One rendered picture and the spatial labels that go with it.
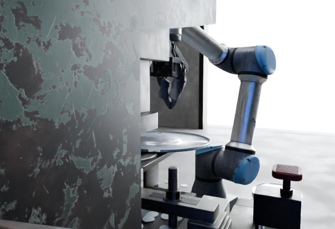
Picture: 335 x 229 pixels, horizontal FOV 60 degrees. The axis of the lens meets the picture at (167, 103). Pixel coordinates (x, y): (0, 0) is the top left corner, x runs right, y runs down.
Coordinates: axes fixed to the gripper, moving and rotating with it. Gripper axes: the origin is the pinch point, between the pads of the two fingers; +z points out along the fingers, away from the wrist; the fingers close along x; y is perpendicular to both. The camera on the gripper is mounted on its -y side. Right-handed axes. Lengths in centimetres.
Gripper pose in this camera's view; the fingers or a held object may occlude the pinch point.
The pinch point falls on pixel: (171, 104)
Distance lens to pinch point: 87.5
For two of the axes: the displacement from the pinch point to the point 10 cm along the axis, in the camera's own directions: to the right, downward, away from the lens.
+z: 0.1, 10.0, 1.0
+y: -4.3, 0.9, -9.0
